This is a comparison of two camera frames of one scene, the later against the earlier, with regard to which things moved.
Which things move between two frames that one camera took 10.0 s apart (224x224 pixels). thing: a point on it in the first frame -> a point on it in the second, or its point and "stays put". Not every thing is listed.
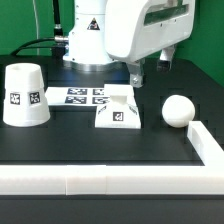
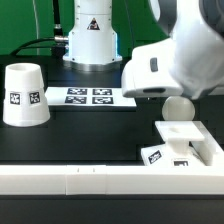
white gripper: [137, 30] -> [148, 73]
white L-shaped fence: [124, 179] stays put
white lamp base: [122, 111] -> [177, 150]
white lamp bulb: [178, 111] stays put
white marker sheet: [76, 96] stays put
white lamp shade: [25, 98] stays put
